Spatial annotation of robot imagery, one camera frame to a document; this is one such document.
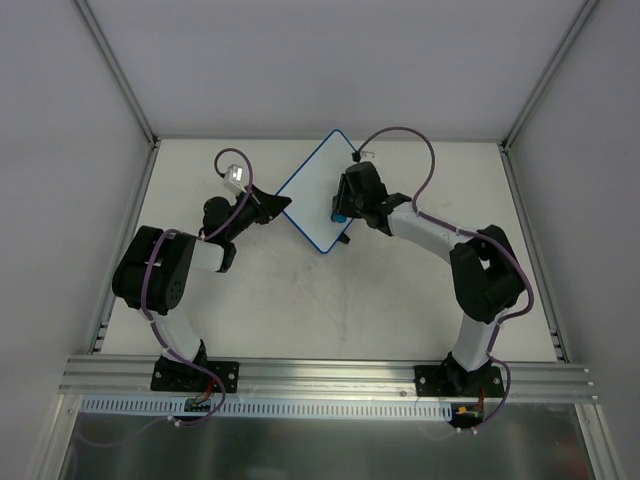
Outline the blue whiteboard eraser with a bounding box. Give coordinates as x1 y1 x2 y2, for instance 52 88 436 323
331 213 347 224

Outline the blue framed whiteboard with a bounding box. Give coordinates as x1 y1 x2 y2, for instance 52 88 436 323
276 129 355 254

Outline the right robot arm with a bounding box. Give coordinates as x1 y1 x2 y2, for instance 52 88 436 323
332 162 528 397

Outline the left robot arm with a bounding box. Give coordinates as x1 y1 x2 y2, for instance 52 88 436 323
112 187 292 390

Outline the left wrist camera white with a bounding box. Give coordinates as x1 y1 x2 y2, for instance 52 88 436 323
223 164 247 195

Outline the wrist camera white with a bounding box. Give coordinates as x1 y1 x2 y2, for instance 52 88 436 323
223 164 247 195
352 149 376 163

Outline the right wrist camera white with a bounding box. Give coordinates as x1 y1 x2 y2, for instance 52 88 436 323
352 149 376 163

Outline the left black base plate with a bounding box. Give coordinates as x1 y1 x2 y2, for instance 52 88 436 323
150 357 240 394

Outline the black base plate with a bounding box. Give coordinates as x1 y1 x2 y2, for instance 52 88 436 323
150 357 240 394
413 364 505 398

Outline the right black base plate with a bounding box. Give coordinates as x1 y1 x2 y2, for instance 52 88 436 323
413 364 505 398

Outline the white slotted cable duct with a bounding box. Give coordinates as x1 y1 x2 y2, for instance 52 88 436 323
79 394 453 422

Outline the left aluminium frame post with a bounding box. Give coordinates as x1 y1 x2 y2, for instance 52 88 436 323
71 0 158 146

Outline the aluminium frame post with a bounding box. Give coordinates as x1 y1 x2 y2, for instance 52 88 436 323
71 0 158 146
500 0 600 150

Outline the aluminium mounting rail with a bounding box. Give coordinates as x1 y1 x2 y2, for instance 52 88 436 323
58 354 600 404

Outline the right aluminium frame post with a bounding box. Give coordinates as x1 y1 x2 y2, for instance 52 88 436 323
500 0 600 150

